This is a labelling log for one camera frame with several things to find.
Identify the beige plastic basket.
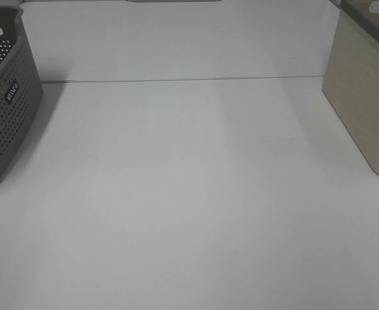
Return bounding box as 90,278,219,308
322,1,379,175

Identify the grey perforated plastic basket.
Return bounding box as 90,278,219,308
0,6,43,179

